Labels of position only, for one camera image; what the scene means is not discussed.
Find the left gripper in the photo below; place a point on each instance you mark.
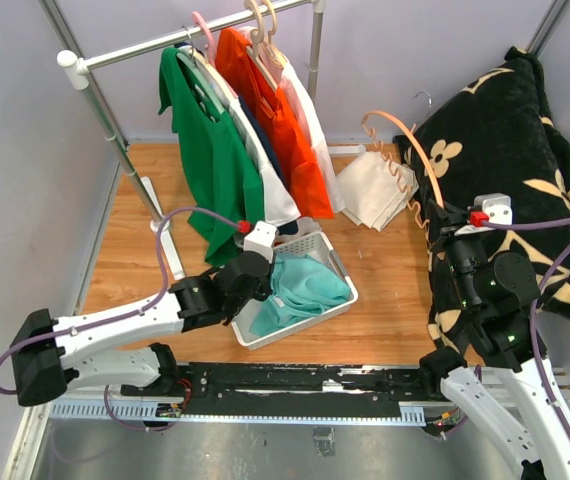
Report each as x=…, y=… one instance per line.
x=266, y=287

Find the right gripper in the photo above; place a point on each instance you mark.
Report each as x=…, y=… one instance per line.
x=438, y=219

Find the teal t shirt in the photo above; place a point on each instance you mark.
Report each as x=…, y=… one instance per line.
x=301, y=288

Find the white and pink shirt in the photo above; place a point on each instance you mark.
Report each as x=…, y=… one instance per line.
x=304, y=111

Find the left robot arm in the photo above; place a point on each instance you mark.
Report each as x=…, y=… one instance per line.
x=50, y=356

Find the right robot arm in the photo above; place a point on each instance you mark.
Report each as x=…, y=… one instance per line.
x=499, y=297

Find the white and navy shirt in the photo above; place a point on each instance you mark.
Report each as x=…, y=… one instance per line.
x=280, y=208

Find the orange t shirt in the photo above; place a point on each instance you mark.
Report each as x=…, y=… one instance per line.
x=272, y=111

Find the green t shirt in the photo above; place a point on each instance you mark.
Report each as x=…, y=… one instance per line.
x=219, y=173

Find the green hanger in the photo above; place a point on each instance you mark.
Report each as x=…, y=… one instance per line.
x=201, y=81

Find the beige hanger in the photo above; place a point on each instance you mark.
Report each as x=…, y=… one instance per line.
x=257, y=37

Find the pink hanger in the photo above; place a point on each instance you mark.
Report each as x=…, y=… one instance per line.
x=205, y=35

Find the white plastic basket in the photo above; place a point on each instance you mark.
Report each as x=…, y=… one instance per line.
x=317, y=246

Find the black floral blanket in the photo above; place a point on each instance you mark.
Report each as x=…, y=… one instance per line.
x=497, y=136

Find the metal clothes rack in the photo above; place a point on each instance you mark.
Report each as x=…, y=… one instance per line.
x=319, y=45

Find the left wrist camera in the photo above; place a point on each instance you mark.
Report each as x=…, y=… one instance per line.
x=258, y=238

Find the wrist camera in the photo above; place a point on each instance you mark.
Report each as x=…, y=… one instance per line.
x=493, y=208
x=258, y=238

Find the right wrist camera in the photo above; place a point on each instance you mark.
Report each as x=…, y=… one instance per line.
x=493, y=208

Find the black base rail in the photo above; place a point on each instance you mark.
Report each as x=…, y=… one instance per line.
x=290, y=390

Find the aluminium frame post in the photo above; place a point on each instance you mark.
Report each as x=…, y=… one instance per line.
x=550, y=21

